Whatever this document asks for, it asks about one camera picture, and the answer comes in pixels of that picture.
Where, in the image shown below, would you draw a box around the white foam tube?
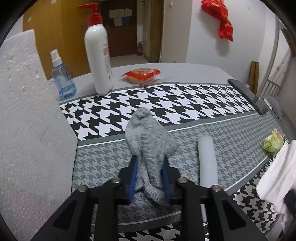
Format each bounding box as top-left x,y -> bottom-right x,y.
197,135 -> 219,188

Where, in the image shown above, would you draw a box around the grey sock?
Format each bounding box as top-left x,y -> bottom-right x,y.
125,108 -> 179,206

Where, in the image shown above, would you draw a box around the green tissue packet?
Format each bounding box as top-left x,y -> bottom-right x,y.
262,129 -> 284,154

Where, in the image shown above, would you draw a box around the white cloth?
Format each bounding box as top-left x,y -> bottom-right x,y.
256,140 -> 296,232

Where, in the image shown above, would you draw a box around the houndstooth table mat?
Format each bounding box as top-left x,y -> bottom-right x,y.
60,83 -> 281,235

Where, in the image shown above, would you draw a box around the white styrofoam box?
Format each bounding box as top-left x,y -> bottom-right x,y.
1,30 -> 77,240

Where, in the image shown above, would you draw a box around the red snack packet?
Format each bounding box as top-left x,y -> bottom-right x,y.
121,68 -> 161,87

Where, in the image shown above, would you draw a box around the blue spray bottle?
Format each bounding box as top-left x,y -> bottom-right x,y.
50,49 -> 77,100

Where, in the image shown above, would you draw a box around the red fire extinguisher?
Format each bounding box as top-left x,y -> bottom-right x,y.
137,41 -> 143,56

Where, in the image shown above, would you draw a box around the white lotion pump bottle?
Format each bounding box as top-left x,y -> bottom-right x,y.
78,3 -> 114,95

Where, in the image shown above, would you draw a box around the dark brown entry door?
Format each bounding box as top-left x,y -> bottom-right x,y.
100,0 -> 137,57

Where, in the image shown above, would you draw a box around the wooden wardrobe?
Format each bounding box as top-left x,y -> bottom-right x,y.
23,0 -> 98,79

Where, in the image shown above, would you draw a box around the red hanging bag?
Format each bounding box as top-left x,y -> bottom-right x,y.
201,0 -> 233,42

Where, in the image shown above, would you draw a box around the metal bunk bed frame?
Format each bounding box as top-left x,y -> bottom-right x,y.
257,16 -> 295,124

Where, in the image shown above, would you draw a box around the wooden boards against wall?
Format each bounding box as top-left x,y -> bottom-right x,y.
248,61 -> 259,95

